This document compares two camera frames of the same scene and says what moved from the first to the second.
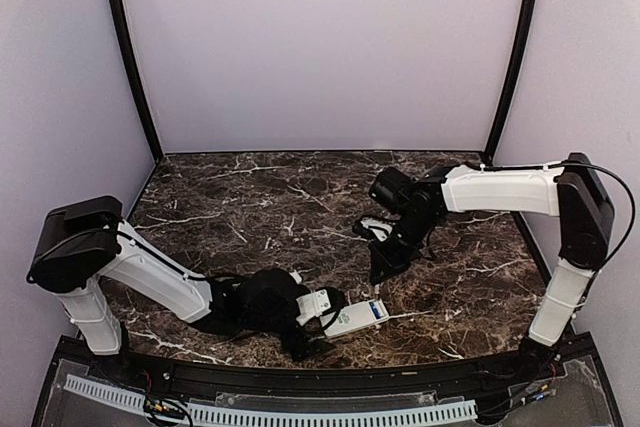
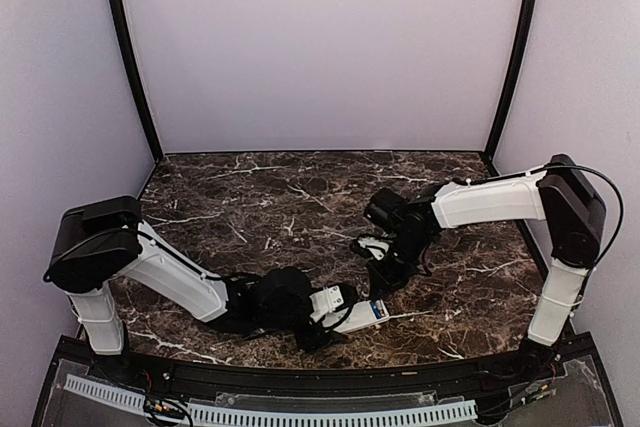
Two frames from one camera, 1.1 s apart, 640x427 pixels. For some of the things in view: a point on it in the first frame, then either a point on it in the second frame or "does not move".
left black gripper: [308, 350] -> [316, 341]
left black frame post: [126, 38] does not move
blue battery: [375, 310] does not move
